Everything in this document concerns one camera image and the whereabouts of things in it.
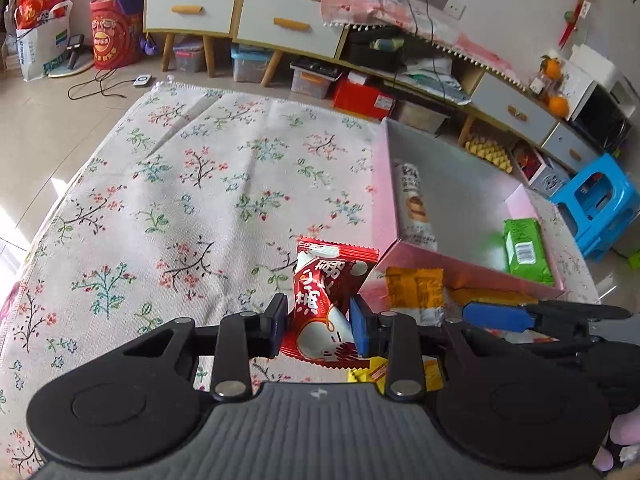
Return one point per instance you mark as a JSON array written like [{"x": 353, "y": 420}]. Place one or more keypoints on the small white drawer cabinet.
[{"x": 190, "y": 7}]

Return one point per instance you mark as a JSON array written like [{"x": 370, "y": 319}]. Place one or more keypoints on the pink cardboard box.
[{"x": 450, "y": 195}]

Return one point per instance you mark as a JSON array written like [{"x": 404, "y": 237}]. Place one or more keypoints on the white microwave oven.
[{"x": 600, "y": 95}]

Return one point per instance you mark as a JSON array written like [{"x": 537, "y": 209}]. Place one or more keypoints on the yellow egg tray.
[{"x": 489, "y": 154}]

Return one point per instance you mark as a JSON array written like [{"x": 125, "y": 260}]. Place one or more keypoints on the wide white drawer cabinet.
[{"x": 290, "y": 25}]

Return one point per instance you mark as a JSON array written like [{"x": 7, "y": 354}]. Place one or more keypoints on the white round floor device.
[{"x": 142, "y": 80}]

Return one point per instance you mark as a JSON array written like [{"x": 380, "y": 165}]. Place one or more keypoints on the blue plastic stool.
[{"x": 597, "y": 205}]

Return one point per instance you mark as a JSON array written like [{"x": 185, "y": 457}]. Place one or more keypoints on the long low wooden sideboard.
[{"x": 515, "y": 105}]

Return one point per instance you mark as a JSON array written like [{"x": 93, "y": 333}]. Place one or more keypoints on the pink floral cloth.
[{"x": 400, "y": 15}]

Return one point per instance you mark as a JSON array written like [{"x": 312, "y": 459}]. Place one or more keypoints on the white toy box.
[{"x": 545, "y": 172}]

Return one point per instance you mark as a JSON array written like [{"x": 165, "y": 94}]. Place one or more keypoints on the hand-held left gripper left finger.
[{"x": 277, "y": 327}]

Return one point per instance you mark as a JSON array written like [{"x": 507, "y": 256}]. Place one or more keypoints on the clear bin with black lid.
[{"x": 315, "y": 77}]

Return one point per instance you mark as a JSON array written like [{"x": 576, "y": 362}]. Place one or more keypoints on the green snack packet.
[{"x": 527, "y": 252}]

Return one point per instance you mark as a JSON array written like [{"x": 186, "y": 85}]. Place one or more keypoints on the red flat box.
[{"x": 362, "y": 97}]

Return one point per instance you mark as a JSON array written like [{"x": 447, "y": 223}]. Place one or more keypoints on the red gift bag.
[{"x": 37, "y": 5}]

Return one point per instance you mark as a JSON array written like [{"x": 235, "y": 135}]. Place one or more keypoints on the red hanging decoration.
[{"x": 580, "y": 0}]

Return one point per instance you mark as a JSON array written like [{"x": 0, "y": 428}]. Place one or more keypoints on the white shopping bag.
[{"x": 42, "y": 45}]

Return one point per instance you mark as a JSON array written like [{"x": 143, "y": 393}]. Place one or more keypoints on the red white snack packet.
[{"x": 322, "y": 305}]

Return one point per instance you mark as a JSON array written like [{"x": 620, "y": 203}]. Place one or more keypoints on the orange snack packet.
[{"x": 415, "y": 292}]

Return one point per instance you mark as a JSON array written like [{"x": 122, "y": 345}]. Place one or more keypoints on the floral tablecloth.
[{"x": 175, "y": 200}]

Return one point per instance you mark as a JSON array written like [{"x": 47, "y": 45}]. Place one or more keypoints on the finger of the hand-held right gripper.
[{"x": 495, "y": 316}]

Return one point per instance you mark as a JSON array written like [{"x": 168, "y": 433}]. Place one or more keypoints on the bright yellow snack packet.
[{"x": 377, "y": 374}]

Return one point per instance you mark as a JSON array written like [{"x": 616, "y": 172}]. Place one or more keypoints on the clear plastic storage bin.
[
  {"x": 250, "y": 65},
  {"x": 189, "y": 55}
]

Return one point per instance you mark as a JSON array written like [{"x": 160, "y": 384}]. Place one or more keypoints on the red printed bucket bag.
[{"x": 112, "y": 35}]

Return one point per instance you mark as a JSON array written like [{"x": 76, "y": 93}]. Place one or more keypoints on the black handheld device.
[{"x": 75, "y": 50}]

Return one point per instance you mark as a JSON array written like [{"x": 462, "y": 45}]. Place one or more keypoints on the beige biscuit roll packet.
[{"x": 414, "y": 205}]

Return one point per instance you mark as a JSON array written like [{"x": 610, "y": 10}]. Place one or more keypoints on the person's right hand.
[{"x": 625, "y": 430}]

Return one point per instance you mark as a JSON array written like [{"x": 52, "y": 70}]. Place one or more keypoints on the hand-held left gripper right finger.
[{"x": 360, "y": 330}]

